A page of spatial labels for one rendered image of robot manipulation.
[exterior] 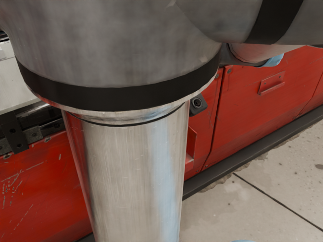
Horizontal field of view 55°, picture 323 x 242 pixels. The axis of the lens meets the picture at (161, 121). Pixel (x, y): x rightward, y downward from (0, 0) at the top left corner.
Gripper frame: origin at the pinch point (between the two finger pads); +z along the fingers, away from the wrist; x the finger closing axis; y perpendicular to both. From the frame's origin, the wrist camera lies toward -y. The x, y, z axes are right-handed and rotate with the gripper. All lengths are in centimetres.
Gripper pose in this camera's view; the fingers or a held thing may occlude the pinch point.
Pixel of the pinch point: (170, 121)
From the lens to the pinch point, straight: 80.0
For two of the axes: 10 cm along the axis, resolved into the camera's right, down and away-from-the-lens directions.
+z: -0.5, 6.8, 7.4
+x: -8.2, 3.9, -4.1
